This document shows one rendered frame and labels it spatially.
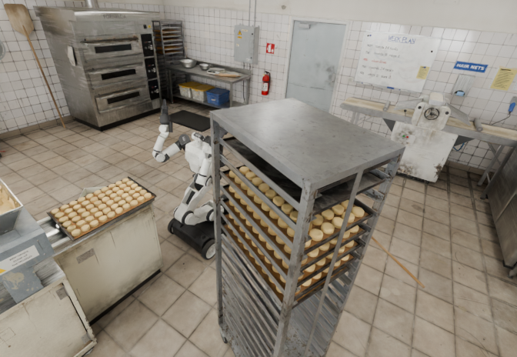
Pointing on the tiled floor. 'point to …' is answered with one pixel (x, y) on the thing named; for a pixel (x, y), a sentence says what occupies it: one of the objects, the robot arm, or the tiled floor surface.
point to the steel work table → (211, 79)
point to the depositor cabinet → (45, 321)
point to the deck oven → (105, 62)
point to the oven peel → (21, 22)
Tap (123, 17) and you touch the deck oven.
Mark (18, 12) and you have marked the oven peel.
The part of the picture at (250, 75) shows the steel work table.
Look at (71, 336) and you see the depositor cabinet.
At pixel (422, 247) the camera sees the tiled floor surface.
